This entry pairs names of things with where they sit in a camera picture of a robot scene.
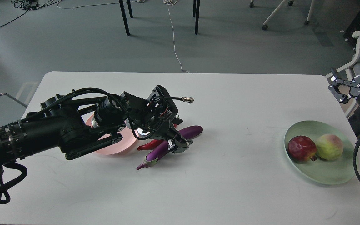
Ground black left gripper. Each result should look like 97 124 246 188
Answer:
122 85 193 153

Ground purple eggplant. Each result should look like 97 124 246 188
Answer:
136 125 203 170

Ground red chili pepper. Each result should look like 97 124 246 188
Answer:
137 139 166 151

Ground green pink peach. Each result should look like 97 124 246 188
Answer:
315 134 344 161

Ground red pomegranate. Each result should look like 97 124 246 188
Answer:
287 136 317 162

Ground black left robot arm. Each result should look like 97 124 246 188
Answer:
0 85 194 204

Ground pink plate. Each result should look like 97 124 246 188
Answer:
94 127 137 155

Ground green plate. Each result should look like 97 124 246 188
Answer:
284 121 355 185

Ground white rolling chair base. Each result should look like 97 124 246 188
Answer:
261 0 317 31

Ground black table legs right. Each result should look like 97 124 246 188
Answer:
192 0 200 35

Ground black table legs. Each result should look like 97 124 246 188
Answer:
119 0 133 36
192 0 200 35

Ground black table legs left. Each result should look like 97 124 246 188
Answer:
119 0 133 36

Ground white floor cable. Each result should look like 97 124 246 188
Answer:
163 0 190 73

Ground black floor cables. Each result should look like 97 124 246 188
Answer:
0 0 143 35

